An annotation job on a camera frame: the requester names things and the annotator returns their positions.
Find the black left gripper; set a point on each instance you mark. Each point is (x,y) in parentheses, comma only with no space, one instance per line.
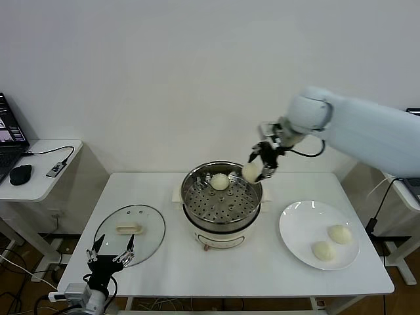
(101,269)

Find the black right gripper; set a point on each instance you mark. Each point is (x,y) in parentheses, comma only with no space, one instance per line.
(271,152)

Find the white steamed baozi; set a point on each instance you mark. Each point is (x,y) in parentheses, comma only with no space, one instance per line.
(219,181)
(340,233)
(324,251)
(251,173)

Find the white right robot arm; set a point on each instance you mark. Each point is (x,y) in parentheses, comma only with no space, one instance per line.
(361,124)

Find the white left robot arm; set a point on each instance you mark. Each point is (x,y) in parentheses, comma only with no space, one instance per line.
(93,303)

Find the stainless steel steamer basket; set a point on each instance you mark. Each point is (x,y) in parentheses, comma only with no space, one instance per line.
(243,203)

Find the white round plate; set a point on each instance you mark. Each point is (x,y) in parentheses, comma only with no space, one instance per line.
(302,223)

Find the cream electric cooker pot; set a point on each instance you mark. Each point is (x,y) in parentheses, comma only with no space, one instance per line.
(223,236)

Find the white side table with mouse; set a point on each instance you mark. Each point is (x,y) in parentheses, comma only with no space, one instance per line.
(42,187)

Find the grey usb hub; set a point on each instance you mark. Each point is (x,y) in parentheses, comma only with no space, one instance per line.
(55,170)

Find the black computer mouse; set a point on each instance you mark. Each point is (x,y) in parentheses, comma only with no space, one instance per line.
(20,175)

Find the black laptop dark screen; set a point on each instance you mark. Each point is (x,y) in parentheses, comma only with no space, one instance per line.
(10,131)

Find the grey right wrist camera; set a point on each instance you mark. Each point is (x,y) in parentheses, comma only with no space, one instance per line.
(269,129)

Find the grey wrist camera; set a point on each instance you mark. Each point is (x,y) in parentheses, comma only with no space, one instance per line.
(76,293)
(269,129)

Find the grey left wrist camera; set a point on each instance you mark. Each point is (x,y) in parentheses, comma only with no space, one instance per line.
(76,293)

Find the white camera plug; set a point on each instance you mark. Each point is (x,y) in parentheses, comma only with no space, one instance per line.
(56,297)

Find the laptop showing camera views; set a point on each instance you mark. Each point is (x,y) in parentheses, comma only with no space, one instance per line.
(415,190)

